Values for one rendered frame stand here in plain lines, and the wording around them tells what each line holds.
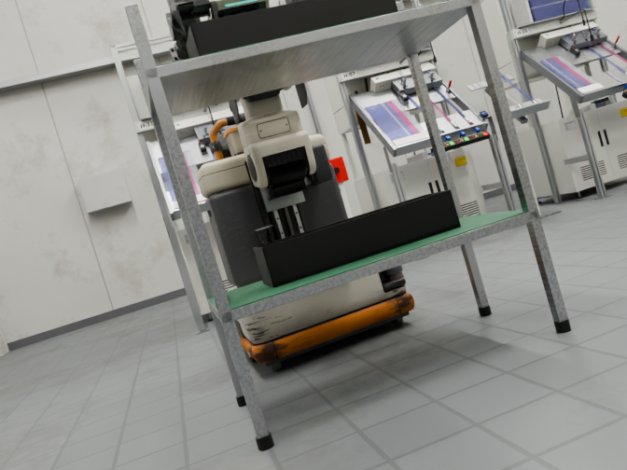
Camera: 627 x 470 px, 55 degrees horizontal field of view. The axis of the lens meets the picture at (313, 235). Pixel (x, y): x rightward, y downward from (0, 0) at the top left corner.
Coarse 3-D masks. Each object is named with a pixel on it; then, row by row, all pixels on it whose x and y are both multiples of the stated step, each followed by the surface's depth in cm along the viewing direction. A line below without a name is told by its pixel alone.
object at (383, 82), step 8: (424, 64) 445; (432, 64) 445; (400, 72) 439; (408, 72) 439; (424, 72) 440; (376, 80) 432; (384, 80) 432; (392, 80) 435; (376, 88) 434; (384, 88) 437
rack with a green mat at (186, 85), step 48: (144, 48) 141; (240, 48) 147; (288, 48) 150; (336, 48) 165; (384, 48) 182; (480, 48) 164; (192, 96) 170; (240, 96) 189; (432, 144) 206; (192, 192) 143; (528, 192) 164; (192, 240) 184; (432, 240) 163; (240, 288) 186; (288, 288) 151; (480, 288) 207; (240, 384) 187
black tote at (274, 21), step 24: (312, 0) 162; (336, 0) 164; (360, 0) 166; (384, 0) 168; (192, 24) 154; (216, 24) 155; (240, 24) 157; (264, 24) 159; (288, 24) 160; (312, 24) 162; (336, 24) 164; (192, 48) 161; (216, 48) 155
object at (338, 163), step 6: (330, 162) 389; (336, 162) 390; (342, 162) 391; (336, 168) 388; (342, 168) 391; (336, 174) 390; (342, 174) 391; (342, 180) 391; (342, 186) 393; (342, 192) 392; (342, 198) 392; (348, 204) 393; (348, 210) 393; (348, 216) 393
